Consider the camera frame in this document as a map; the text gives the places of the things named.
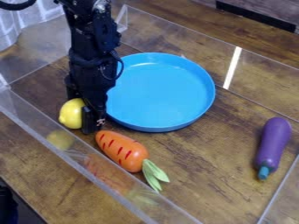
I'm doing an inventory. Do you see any yellow toy lemon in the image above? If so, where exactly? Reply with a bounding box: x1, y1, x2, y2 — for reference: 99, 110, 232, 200
59, 98, 86, 129

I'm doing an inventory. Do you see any orange toy carrot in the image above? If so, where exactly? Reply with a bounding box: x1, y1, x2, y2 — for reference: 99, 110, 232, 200
95, 130, 170, 192

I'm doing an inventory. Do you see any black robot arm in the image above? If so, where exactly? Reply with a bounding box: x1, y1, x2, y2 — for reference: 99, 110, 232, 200
54, 0, 124, 134

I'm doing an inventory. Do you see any clear acrylic enclosure wall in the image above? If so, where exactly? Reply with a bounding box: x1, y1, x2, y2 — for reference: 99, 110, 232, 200
0, 74, 202, 224

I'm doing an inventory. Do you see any white patterned curtain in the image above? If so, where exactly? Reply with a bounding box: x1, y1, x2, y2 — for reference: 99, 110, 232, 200
0, 0, 63, 52

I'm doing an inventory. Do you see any black baseboard strip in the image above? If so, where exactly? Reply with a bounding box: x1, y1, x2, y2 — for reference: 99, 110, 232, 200
216, 0, 296, 33

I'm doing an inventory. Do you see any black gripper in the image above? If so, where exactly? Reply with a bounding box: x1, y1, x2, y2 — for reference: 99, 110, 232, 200
64, 50, 124, 135

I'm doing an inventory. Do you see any purple toy eggplant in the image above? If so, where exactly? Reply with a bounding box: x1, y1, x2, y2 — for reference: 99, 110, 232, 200
255, 117, 292, 180

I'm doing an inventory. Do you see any blue round tray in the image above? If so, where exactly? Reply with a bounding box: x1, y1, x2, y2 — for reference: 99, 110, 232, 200
107, 52, 216, 132

